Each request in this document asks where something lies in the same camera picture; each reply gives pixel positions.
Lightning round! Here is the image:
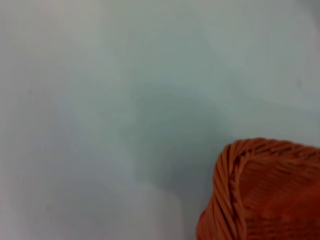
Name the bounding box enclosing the orange woven wicker basket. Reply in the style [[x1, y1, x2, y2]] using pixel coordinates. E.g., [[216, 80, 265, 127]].
[[195, 137, 320, 240]]

